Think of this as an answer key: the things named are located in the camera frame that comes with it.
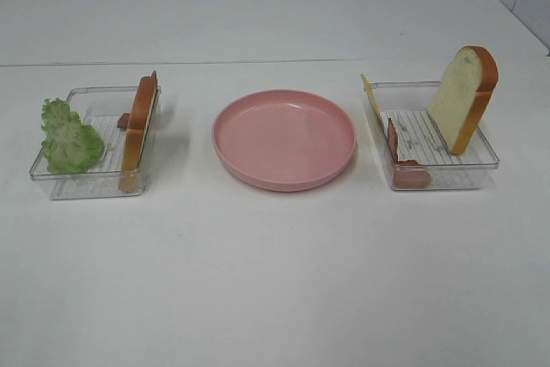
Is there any green lettuce leaf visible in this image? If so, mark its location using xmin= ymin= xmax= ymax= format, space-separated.
xmin=41 ymin=98 xmax=105 ymax=174

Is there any clear left plastic container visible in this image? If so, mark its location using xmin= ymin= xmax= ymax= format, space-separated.
xmin=29 ymin=86 xmax=159 ymax=199

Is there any yellow cheese slice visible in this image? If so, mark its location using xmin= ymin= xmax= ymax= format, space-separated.
xmin=360 ymin=73 xmax=385 ymax=148

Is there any clear plastic container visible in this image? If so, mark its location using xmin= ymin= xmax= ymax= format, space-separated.
xmin=29 ymin=86 xmax=159 ymax=199
xmin=371 ymin=81 xmax=499 ymax=191

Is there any bacon strip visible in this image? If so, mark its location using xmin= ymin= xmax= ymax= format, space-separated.
xmin=388 ymin=119 xmax=431 ymax=190
xmin=117 ymin=113 xmax=130 ymax=131

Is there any bread slice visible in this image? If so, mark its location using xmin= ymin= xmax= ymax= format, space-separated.
xmin=428 ymin=46 xmax=498 ymax=155
xmin=119 ymin=71 xmax=158 ymax=193

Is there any pink round plate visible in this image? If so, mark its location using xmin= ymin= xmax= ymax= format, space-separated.
xmin=211 ymin=89 xmax=357 ymax=192

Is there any clear right plastic container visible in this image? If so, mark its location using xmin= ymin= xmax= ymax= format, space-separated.
xmin=371 ymin=81 xmax=499 ymax=191

